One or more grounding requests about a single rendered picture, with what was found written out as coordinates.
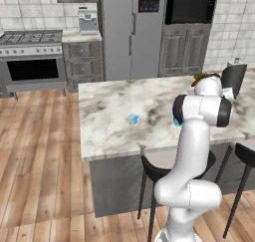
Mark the grey kitchen island base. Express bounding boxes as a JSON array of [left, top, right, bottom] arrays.
[[89, 141, 255, 219]]

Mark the brown and green object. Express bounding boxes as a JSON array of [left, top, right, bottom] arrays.
[[190, 72, 209, 88]]

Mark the silver coffee machine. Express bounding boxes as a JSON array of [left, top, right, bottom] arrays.
[[77, 6, 101, 37]]

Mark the black microwave oven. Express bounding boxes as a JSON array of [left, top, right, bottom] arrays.
[[163, 0, 219, 27]]

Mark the small blue yogurt container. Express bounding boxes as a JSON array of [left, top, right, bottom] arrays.
[[127, 113, 140, 125]]

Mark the silver range with oven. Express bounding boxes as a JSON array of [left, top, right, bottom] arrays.
[[0, 29, 68, 102]]

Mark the grey drawer cabinet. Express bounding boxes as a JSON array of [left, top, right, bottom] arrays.
[[61, 40, 106, 94]]

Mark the black bar stool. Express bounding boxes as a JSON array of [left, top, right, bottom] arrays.
[[213, 141, 255, 240], [136, 148, 217, 242]]

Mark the silver fridge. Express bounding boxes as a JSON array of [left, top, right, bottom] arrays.
[[97, 0, 167, 83]]

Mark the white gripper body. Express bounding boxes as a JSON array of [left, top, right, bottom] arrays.
[[222, 86, 238, 102]]

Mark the grey tall cupboard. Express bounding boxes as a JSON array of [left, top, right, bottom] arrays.
[[157, 0, 221, 79]]

